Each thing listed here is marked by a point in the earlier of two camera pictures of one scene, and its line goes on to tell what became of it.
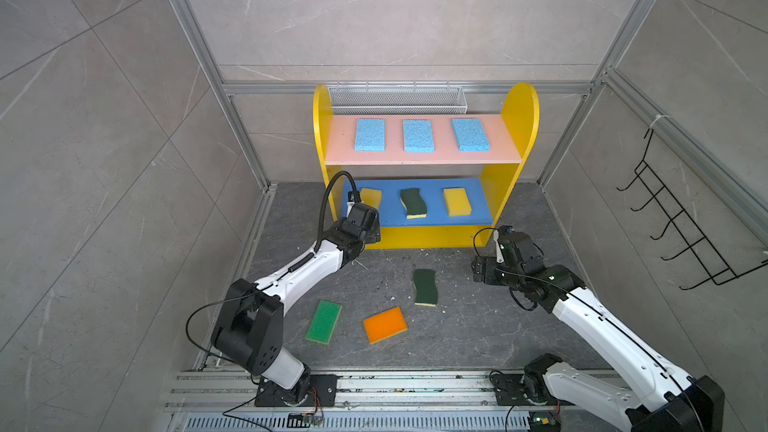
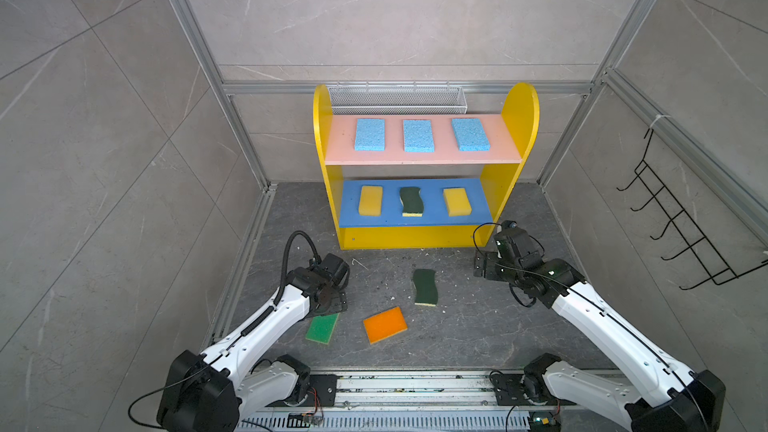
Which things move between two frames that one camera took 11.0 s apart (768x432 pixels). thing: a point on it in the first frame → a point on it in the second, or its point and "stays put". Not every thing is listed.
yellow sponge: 371,196 stays put
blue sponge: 418,136 stays put
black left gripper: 375,232 → 340,300
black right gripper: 488,276 stays put
